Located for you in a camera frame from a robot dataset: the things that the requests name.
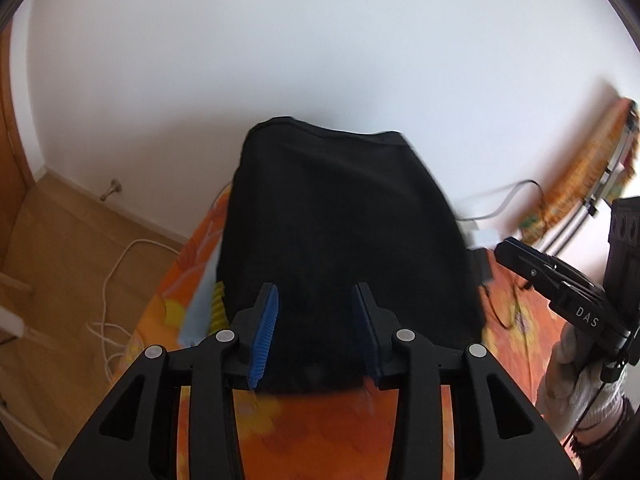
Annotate orange floral bedsheet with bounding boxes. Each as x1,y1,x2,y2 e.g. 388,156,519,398
122,182,601,480

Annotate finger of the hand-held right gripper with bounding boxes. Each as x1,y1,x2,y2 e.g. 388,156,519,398
495,237,608,306

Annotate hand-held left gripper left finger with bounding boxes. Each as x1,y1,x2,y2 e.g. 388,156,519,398
52,282,280,480

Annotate person's right hand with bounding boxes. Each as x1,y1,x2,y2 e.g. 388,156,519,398
545,322,631,433

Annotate black power adapter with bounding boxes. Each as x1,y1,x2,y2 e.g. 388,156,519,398
470,247,493,286

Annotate person's right forearm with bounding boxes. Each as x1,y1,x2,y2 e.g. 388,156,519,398
565,392,637,463

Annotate white power strip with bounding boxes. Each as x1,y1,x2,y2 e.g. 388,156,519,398
457,217,501,248

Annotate orange patterned scarf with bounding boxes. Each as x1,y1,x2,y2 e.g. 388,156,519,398
520,97,640,246

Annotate wooden door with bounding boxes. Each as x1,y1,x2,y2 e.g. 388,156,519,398
0,25,36,201

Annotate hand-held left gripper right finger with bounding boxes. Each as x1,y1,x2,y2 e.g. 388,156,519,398
350,282,583,480

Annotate black pants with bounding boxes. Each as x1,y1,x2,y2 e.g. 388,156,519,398
216,116,485,395

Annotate silver tripod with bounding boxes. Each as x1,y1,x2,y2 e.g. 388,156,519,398
540,110,640,256

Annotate light blue folded garment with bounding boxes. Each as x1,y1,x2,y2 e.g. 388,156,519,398
181,245,226,346

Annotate white floor cable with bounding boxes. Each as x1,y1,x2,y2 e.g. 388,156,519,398
87,239,183,383

